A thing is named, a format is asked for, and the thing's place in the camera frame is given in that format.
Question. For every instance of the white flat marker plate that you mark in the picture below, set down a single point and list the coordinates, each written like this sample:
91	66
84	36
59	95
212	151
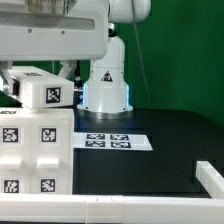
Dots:
111	141

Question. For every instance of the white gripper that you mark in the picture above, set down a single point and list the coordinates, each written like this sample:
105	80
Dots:
42	30

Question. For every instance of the white cabinet body box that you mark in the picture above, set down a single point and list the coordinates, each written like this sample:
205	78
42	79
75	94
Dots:
19	116

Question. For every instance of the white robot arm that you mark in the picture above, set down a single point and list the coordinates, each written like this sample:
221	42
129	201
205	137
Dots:
105	93

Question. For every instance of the white cabinet door panel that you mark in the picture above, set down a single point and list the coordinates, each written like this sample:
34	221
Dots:
50	158

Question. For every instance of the white small door panel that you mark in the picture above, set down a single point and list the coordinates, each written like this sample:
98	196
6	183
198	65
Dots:
14	159

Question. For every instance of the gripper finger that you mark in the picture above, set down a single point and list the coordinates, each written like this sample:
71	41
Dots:
5	67

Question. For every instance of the white cabinet top block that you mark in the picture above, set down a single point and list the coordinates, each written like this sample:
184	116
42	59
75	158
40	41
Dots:
40	89

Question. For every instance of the white front rail bar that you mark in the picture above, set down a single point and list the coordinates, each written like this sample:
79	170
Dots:
121	209

